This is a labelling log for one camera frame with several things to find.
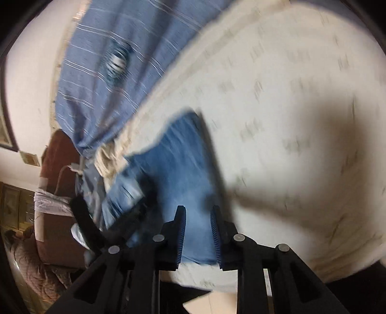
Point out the pink quilted blanket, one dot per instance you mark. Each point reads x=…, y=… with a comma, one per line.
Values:
x=36, y=265

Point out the white leaf-print bed sheet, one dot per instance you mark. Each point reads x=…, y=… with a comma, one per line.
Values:
x=286, y=120

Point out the wooden cabinet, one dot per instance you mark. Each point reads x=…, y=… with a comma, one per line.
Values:
x=15, y=205

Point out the cream cloth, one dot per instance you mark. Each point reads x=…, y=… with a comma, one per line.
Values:
x=110, y=160

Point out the blue plaid quilt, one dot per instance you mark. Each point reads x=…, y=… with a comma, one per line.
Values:
x=135, y=45

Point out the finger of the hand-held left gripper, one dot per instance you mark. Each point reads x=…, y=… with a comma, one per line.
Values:
x=86, y=220
x=141, y=211

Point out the grey star-print quilt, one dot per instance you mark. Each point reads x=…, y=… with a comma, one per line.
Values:
x=90, y=187

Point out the lilac cloth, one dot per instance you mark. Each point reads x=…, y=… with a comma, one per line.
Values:
x=51, y=202

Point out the brown headboard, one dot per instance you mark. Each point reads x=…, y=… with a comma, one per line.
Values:
x=60, y=151

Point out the small wall picture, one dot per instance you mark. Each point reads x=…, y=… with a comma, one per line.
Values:
x=30, y=158

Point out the dark framed picture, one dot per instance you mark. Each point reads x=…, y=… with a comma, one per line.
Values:
x=4, y=120

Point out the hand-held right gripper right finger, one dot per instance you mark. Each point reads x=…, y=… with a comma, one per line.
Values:
x=215, y=234

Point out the blue denim pants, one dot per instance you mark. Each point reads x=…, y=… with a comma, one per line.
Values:
x=193, y=169

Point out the white charger plug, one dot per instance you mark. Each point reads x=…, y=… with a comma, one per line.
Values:
x=75, y=168

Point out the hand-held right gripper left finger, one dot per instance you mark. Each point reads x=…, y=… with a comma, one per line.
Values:
x=181, y=232

